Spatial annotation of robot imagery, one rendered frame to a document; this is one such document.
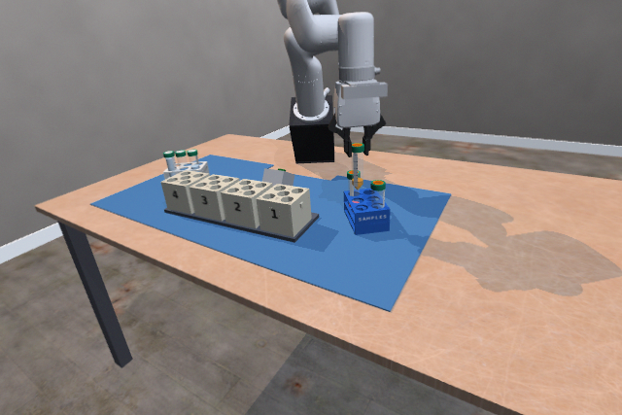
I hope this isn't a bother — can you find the blue tube rack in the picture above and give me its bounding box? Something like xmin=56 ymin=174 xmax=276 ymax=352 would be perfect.
xmin=344 ymin=189 xmax=390 ymax=235

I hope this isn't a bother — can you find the blue flat mat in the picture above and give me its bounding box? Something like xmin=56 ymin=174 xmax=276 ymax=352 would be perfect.
xmin=90 ymin=155 xmax=452 ymax=312

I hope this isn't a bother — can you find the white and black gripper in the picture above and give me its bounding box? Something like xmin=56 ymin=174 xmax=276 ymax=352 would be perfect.
xmin=328 ymin=81 xmax=386 ymax=157

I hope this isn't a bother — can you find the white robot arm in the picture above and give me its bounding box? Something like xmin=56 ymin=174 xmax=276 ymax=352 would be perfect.
xmin=277 ymin=0 xmax=388 ymax=122

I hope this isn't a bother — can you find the white tube rack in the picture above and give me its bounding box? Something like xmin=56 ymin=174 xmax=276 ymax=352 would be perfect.
xmin=163 ymin=161 xmax=210 ymax=180

